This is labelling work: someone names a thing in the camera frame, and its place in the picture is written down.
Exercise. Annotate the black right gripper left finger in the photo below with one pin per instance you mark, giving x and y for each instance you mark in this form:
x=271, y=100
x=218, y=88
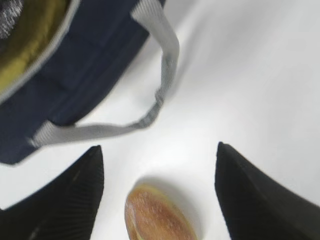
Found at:
x=64, y=209

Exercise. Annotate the brown bread roll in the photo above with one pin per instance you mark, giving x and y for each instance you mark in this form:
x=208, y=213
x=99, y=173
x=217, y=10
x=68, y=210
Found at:
x=150, y=215

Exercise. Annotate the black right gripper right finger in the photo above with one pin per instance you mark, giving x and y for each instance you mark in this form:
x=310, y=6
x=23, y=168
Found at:
x=256, y=207

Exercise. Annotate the navy blue lunch bag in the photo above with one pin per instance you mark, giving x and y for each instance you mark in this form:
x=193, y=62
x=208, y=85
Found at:
x=60, y=58

